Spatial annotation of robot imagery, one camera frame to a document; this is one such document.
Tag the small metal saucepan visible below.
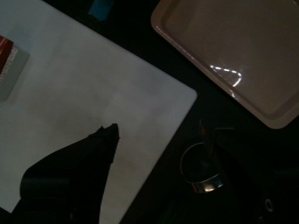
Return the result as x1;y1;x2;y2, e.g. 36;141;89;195
178;118;226;194

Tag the pink plastic tray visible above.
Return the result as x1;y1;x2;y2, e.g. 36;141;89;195
149;0;299;130

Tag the white toy rice block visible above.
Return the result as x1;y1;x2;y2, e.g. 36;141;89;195
0;46;32;102

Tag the white cutting board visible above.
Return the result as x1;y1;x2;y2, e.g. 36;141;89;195
0;0;198;224

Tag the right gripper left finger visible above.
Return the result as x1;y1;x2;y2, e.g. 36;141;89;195
10;122;120;224

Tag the red toy salmon slice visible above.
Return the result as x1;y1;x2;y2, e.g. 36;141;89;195
0;34;14;75

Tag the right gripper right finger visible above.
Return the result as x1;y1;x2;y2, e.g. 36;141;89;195
212;127;299;224

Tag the small blue toy piece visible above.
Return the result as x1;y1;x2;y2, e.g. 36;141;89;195
86;0;114;22

